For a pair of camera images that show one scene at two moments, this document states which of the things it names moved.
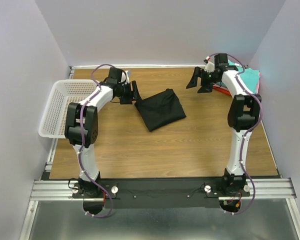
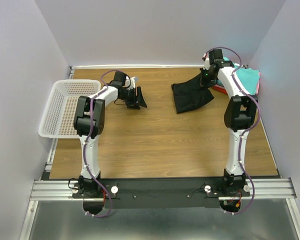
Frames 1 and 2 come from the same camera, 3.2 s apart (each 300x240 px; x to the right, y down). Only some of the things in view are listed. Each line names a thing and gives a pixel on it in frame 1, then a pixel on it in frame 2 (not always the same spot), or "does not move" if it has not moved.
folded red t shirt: x=222 y=89 does not move
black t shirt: x=160 y=109 → x=190 y=95
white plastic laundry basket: x=64 y=92 does not move
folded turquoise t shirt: x=250 y=76 does not move
